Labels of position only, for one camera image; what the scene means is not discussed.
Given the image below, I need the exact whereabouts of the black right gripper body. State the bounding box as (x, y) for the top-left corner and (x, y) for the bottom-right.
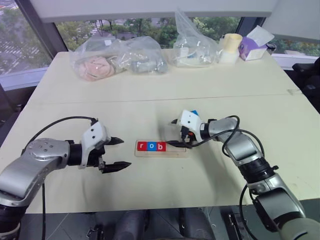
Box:
(179, 126), (199, 146)

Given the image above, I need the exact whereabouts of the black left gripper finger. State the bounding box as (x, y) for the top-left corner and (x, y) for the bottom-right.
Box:
(106, 136), (125, 147)
(102, 161), (133, 175)

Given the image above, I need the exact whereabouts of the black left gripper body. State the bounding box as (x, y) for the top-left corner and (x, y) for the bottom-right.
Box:
(87, 139), (112, 174)

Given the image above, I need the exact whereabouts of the wooden letter tray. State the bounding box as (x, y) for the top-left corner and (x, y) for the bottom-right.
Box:
(134, 139), (189, 159)

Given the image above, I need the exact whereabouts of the dark rounded shape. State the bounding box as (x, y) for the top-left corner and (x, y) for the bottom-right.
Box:
(115, 209), (151, 240)
(178, 206), (217, 240)

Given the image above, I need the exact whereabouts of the clear bag with grey item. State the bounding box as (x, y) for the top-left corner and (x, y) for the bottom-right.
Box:
(119, 35), (169, 76)

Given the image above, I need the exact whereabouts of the tall clear plastic bag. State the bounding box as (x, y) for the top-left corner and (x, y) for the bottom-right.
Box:
(172, 6), (226, 69)

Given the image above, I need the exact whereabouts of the clear bag with pink item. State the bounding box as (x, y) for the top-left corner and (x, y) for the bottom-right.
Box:
(69, 36), (132, 82)

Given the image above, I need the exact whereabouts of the white plastic container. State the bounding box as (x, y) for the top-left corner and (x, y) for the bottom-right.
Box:
(218, 49), (240, 64)

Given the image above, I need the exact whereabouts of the cream tape roll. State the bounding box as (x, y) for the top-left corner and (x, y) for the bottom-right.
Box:
(220, 33), (244, 55)

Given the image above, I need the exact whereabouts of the purple tissue box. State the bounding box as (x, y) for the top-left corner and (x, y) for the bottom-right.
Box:
(237, 24), (276, 62)

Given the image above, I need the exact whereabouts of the black chair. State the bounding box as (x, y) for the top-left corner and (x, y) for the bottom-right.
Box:
(290, 56), (320, 109)

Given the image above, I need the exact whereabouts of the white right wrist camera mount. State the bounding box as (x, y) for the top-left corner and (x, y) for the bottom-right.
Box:
(179, 109), (205, 142)

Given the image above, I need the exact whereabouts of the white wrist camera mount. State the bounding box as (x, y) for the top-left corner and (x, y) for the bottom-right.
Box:
(179, 109), (205, 142)
(79, 121), (112, 171)

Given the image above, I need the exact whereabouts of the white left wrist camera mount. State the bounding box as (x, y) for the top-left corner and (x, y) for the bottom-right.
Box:
(79, 121), (112, 171)

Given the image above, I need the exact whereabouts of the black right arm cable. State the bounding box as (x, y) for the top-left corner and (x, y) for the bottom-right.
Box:
(181, 114), (280, 236)

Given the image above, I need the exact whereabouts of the black window frame post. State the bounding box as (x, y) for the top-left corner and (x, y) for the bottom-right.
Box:
(15, 0), (69, 69)

